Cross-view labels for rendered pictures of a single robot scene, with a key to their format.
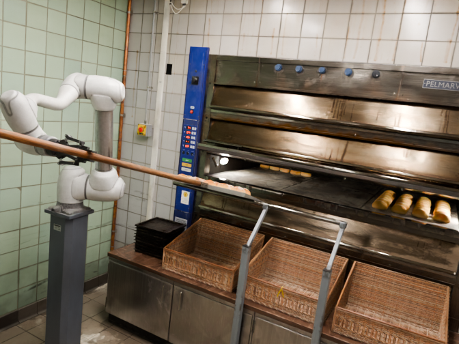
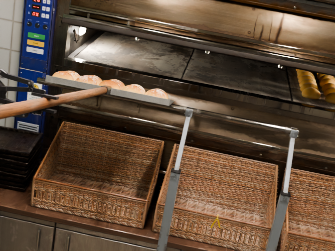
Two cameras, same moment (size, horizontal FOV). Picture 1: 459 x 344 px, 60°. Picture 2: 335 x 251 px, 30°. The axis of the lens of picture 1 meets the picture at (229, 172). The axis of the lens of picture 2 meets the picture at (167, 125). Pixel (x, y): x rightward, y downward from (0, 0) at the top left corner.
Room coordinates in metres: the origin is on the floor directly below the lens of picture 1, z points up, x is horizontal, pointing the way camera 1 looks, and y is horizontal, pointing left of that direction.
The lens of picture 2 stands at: (-0.02, 0.90, 2.07)
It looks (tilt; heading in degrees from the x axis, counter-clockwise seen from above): 20 degrees down; 337
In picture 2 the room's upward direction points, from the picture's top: 10 degrees clockwise
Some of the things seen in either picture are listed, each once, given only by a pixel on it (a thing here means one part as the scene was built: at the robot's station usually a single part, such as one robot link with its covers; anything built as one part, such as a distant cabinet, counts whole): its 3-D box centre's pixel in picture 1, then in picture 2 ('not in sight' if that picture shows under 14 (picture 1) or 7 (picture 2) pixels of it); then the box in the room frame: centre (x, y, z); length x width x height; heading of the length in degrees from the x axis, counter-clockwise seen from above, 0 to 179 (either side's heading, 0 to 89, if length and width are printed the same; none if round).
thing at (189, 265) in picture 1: (214, 250); (100, 171); (2.69, 0.04, 0.72); 0.56 x 0.49 x 0.28; 63
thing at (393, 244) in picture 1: (311, 222); (230, 121); (2.65, -0.60, 1.02); 1.79 x 0.11 x 0.19; 62
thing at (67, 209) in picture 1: (67, 205); not in sight; (2.35, 0.96, 1.03); 0.22 x 0.18 x 0.06; 157
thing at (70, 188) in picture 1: (72, 183); not in sight; (2.36, 0.94, 1.17); 0.18 x 0.16 x 0.22; 95
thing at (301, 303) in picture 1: (294, 276); (218, 196); (2.41, -0.49, 0.72); 0.56 x 0.49 x 0.28; 62
